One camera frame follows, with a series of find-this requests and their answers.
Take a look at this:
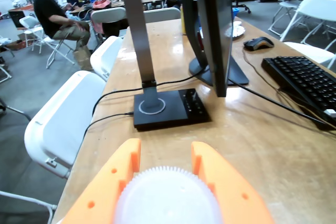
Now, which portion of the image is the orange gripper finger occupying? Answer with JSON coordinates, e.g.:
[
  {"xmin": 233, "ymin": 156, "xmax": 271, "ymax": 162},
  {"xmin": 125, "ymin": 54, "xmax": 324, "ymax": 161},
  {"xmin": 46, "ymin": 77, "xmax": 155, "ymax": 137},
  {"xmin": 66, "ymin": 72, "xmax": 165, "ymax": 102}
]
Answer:
[
  {"xmin": 61, "ymin": 138, "xmax": 142, "ymax": 224},
  {"xmin": 191, "ymin": 141, "xmax": 275, "ymax": 224}
]

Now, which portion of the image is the vitaminwater bottle with white cap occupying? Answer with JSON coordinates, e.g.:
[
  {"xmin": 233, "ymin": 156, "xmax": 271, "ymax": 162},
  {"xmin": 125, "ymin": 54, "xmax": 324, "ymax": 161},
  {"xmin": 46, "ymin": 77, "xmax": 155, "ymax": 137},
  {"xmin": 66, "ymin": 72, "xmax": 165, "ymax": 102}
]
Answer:
[{"xmin": 112, "ymin": 165, "xmax": 220, "ymax": 224}]

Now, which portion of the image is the white folded folding chair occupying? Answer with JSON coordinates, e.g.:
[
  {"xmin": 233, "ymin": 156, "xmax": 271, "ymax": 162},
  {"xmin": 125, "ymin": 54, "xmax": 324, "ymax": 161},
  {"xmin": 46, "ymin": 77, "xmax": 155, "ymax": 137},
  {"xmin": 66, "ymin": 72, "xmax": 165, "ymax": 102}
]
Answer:
[
  {"xmin": 24, "ymin": 70, "xmax": 107, "ymax": 180},
  {"xmin": 89, "ymin": 36, "xmax": 124, "ymax": 82}
]

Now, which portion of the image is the gray desk lamp black base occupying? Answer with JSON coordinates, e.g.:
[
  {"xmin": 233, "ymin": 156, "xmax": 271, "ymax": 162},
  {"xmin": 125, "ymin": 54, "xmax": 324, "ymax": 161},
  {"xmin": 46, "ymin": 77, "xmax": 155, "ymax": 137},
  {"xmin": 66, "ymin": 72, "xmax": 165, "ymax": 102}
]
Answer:
[{"xmin": 117, "ymin": 0, "xmax": 212, "ymax": 132}]

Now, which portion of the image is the white usb plug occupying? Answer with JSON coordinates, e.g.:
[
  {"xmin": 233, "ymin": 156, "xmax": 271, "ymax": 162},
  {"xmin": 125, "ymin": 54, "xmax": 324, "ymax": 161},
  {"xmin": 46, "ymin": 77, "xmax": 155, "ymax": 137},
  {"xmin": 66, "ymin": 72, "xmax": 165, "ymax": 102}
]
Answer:
[{"xmin": 323, "ymin": 108, "xmax": 336, "ymax": 120}]

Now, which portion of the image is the black computer keyboard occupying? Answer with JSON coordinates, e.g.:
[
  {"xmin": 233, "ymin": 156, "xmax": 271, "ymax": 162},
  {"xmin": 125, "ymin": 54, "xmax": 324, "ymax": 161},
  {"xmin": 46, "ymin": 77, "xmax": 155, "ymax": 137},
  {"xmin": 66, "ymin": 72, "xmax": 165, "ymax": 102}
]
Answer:
[{"xmin": 261, "ymin": 56, "xmax": 336, "ymax": 131}]

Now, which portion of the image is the black orange computer mouse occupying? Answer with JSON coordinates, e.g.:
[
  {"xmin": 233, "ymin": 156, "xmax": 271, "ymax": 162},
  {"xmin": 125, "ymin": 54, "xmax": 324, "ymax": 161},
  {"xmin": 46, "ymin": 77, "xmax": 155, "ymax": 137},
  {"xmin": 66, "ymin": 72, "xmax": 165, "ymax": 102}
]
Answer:
[{"xmin": 243, "ymin": 36, "xmax": 275, "ymax": 52}]

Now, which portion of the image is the black computer monitor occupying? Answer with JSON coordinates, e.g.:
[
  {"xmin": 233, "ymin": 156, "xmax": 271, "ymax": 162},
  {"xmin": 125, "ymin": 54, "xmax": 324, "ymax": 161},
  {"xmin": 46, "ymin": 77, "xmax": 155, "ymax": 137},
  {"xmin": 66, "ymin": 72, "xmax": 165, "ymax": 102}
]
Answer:
[{"xmin": 179, "ymin": 0, "xmax": 250, "ymax": 98}]

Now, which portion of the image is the white chair with pink cloth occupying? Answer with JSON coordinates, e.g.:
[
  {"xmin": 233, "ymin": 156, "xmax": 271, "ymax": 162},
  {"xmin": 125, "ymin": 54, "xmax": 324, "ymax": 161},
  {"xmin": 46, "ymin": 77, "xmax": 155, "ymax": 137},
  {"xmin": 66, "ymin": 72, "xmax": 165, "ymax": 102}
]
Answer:
[{"xmin": 90, "ymin": 7, "xmax": 129, "ymax": 38}]

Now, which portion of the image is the man in black shirt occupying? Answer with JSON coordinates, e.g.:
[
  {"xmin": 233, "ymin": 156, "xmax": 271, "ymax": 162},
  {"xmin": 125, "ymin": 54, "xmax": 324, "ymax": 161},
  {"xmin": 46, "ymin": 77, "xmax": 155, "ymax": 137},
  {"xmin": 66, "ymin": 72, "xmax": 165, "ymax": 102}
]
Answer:
[{"xmin": 33, "ymin": 0, "xmax": 91, "ymax": 51}]

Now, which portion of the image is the pink red cloth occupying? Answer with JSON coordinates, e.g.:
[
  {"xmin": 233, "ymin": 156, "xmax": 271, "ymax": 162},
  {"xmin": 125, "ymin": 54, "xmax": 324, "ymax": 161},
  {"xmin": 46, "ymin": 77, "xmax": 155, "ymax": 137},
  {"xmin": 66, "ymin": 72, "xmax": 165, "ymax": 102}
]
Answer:
[{"xmin": 91, "ymin": 0, "xmax": 113, "ymax": 35}]

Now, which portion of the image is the thin black power cable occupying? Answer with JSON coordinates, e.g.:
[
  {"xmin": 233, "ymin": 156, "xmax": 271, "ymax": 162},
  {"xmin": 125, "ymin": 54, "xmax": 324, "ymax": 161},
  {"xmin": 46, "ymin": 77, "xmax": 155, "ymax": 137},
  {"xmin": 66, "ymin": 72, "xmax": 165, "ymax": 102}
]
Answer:
[
  {"xmin": 91, "ymin": 73, "xmax": 202, "ymax": 120},
  {"xmin": 83, "ymin": 112, "xmax": 135, "ymax": 141}
]

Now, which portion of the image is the black monitor cable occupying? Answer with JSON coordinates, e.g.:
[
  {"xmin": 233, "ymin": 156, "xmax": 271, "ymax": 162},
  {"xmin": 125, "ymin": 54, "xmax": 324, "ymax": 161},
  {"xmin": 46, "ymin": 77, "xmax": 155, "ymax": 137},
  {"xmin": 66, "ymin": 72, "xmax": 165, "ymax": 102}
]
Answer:
[{"xmin": 227, "ymin": 77, "xmax": 331, "ymax": 127}]

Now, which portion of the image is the thin black mouse cable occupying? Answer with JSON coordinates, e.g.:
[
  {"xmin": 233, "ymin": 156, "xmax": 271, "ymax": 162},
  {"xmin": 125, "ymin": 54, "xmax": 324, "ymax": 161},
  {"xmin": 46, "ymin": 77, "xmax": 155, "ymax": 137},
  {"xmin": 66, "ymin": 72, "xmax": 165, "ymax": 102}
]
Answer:
[{"xmin": 243, "ymin": 49, "xmax": 289, "ymax": 96}]

